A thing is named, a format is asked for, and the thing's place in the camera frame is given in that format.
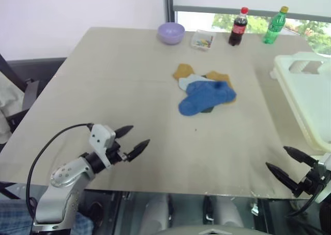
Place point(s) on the clear box of coloured clips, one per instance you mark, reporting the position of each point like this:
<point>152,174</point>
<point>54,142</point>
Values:
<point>203,41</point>

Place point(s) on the light grey sock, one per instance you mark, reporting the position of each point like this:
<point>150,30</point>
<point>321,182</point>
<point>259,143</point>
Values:
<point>184,83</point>

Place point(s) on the white plastic basket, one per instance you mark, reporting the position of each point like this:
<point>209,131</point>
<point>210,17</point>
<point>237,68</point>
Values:
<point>305,97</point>

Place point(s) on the dark grey chair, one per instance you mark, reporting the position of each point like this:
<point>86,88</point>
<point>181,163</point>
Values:
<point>33,72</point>

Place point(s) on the green bottle with yellow cap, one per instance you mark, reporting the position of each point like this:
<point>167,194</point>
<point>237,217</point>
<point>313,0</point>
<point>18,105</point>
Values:
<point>274,28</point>

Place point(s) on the blue sock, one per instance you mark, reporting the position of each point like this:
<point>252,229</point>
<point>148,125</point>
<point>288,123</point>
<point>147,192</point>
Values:
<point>204,95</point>

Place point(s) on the dark window frame post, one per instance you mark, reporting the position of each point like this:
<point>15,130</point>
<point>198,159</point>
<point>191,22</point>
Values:
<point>168,4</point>

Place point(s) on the person in beige clothing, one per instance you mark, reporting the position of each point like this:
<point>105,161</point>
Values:
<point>9,100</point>

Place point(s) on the mustard yellow sock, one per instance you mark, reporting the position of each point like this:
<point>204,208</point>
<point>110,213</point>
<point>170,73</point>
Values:
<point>219,75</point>
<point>182,70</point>

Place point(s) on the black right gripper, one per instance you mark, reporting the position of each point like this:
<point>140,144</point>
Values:
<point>310,183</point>

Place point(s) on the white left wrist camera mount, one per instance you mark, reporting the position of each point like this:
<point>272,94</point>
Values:
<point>99,136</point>

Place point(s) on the cola bottle with red cap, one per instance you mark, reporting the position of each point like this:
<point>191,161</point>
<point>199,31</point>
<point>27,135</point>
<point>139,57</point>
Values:
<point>237,28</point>

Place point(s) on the grey rounded robot leg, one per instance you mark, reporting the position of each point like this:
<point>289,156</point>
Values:
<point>228,211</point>
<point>157,211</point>

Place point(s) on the dark green sock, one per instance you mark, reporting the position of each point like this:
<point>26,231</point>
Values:
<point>207,110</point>

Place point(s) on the black metal table frame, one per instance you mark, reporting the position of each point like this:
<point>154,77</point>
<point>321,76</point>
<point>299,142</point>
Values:
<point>9,189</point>

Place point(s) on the black shoe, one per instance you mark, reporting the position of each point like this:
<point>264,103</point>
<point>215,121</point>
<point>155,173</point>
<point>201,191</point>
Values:
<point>95,214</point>

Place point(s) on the person in blue plaid trousers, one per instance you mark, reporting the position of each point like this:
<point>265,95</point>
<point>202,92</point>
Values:
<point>15,217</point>

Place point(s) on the purple plastic bowl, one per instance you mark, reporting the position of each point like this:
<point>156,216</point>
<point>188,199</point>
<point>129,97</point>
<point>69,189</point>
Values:
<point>170,34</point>

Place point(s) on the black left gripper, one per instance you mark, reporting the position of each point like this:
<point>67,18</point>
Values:
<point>115,153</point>

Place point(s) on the grey robot torso edge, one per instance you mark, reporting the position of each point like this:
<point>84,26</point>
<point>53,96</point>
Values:
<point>207,231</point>

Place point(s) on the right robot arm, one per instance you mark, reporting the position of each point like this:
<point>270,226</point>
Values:
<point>326,219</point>

